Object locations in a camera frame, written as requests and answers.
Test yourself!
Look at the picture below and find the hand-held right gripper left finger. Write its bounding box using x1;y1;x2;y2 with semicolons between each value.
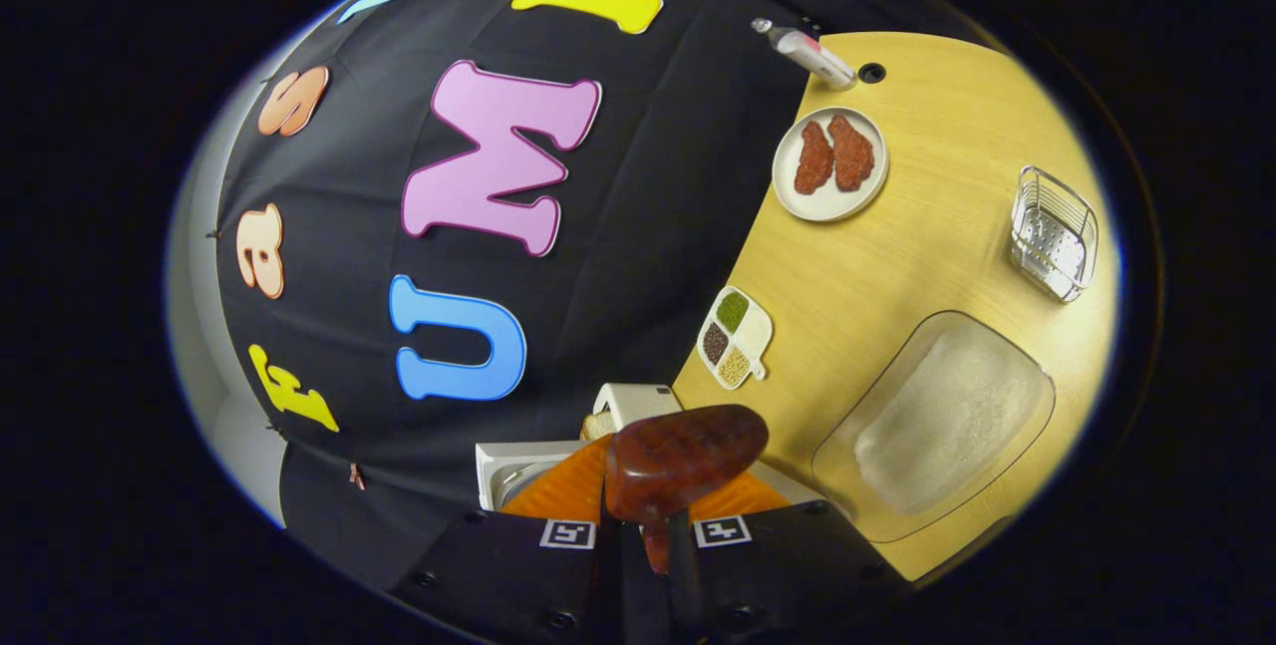
394;431;649;645

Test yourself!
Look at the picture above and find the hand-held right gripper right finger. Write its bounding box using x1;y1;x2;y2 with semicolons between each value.
663;471;913;645

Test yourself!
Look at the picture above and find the white rice cooker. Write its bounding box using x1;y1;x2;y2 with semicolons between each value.
475;440;828;514

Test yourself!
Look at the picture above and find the brown wooden spoon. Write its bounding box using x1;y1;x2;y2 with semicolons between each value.
603;404;771;576

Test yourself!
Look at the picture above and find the white rice heap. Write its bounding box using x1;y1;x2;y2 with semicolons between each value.
854;331;1048;516

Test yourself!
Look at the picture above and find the metal wire chopstick holder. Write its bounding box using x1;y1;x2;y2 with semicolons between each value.
1010;164;1100;304

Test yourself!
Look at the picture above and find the clear plastic container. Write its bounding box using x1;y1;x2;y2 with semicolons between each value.
810;310;1057;544

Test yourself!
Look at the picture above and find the white toaster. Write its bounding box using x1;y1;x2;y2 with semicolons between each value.
581;383;685;442

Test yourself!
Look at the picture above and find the white divided grain dish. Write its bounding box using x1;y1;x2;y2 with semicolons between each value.
695;286;775;391

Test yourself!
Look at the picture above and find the round white plate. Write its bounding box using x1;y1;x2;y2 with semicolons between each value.
772;107;890;223

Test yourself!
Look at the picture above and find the red-brown meat piece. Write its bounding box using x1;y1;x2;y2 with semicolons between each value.
827;115;876;192
794;121;836;195

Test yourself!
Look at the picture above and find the black backdrop cloth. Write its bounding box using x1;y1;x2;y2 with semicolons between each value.
214;0;868;591

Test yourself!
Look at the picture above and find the clear bottle with pink label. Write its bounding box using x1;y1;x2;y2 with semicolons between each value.
751;17;858;91

